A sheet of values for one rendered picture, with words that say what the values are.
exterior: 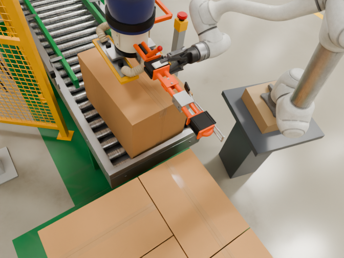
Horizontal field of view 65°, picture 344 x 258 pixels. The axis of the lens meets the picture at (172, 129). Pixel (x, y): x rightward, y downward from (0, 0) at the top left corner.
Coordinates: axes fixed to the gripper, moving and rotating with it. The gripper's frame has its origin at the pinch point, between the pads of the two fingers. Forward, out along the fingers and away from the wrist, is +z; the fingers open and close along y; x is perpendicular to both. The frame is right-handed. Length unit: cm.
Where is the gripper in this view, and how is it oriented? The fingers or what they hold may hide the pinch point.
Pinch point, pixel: (158, 68)
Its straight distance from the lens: 125.3
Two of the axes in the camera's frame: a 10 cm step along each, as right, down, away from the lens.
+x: -5.6, -7.2, 3.9
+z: -8.2, 4.3, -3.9
